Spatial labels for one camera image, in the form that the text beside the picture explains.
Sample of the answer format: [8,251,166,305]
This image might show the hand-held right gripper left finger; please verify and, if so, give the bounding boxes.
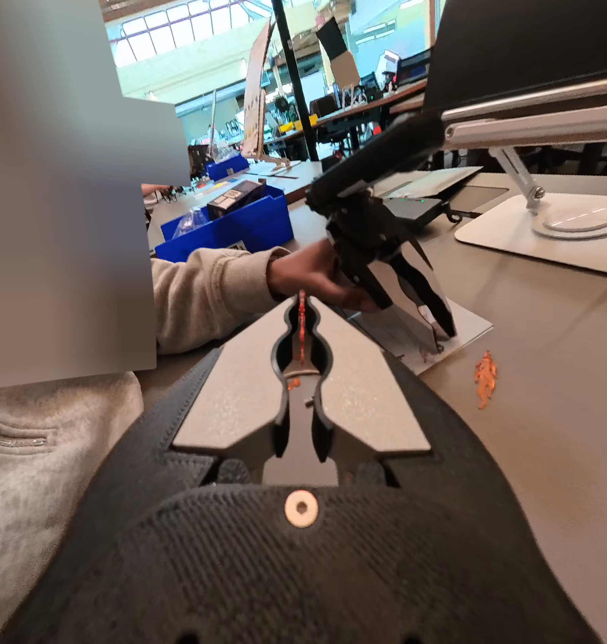
[173,296,297,482]

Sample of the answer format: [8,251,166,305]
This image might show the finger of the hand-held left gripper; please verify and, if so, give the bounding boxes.
[396,236,458,339]
[368,258,446,356]

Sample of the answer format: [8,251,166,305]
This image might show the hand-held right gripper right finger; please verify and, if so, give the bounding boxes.
[308,296,432,482]

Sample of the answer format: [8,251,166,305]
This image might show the transparent orange lego flame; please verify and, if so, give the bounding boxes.
[474,351,498,410]
[296,289,309,364]

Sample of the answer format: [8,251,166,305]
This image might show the person's left forearm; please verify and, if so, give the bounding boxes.
[152,247,291,354]

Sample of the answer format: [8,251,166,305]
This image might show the lego instruction booklet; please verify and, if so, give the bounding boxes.
[346,297,494,375]

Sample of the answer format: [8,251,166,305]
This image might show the person's left hand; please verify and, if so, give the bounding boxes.
[267,239,381,313]

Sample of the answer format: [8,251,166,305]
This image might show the background wooden desk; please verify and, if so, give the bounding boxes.
[314,78,431,148]

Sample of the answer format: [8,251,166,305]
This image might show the black flat device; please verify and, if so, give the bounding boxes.
[384,196,481,233]

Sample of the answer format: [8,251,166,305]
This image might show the black pole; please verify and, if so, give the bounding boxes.
[271,0,319,163]

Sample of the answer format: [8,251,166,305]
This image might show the dark cardboard box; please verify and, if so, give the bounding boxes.
[207,180,267,220]

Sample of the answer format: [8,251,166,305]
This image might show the blue plastic bin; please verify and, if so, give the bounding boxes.
[155,183,294,263]
[206,153,251,182]

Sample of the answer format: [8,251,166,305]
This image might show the silver laptop stand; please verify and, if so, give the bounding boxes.
[442,98,607,277]

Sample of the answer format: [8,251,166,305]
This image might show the clear plastic bag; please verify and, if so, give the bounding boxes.
[173,206,210,240]

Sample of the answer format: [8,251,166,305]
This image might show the black laptop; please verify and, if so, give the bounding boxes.
[423,0,607,112]

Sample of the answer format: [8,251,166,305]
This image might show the grey zip hoodie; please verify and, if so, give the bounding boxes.
[0,372,146,630]

